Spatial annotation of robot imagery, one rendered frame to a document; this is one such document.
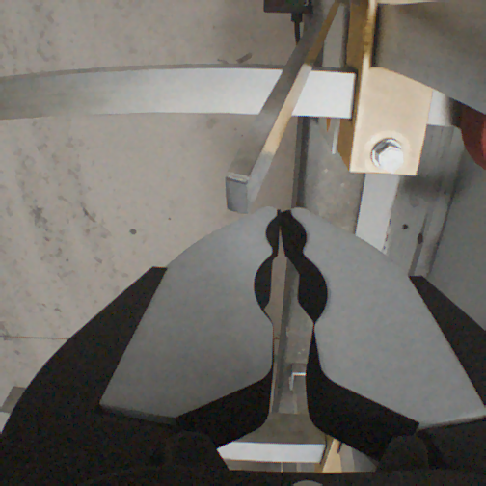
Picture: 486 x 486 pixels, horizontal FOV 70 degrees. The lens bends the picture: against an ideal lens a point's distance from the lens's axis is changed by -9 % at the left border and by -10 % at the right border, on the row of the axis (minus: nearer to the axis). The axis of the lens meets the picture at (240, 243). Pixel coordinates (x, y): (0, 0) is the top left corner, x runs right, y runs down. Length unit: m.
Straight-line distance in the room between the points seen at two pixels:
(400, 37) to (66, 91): 0.21
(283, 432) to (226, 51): 0.98
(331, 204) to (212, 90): 0.25
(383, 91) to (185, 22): 0.92
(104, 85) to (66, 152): 1.06
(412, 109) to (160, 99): 0.16
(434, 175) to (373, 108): 0.33
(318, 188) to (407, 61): 0.28
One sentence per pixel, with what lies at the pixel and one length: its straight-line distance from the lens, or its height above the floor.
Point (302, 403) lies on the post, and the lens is 0.60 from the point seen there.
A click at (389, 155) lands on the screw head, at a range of 0.26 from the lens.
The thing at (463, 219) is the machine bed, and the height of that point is 0.67.
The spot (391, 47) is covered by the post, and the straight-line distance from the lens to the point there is 0.22.
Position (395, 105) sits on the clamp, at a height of 0.87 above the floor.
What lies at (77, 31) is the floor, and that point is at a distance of 1.24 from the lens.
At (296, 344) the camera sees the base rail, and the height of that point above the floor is 0.70.
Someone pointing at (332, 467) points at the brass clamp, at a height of 0.97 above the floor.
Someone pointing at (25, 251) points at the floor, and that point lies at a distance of 1.63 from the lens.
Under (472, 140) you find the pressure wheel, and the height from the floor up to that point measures 0.89.
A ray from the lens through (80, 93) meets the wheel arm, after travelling 0.29.
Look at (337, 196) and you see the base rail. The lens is 0.46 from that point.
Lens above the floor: 1.12
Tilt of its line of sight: 58 degrees down
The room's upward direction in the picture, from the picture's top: 174 degrees counter-clockwise
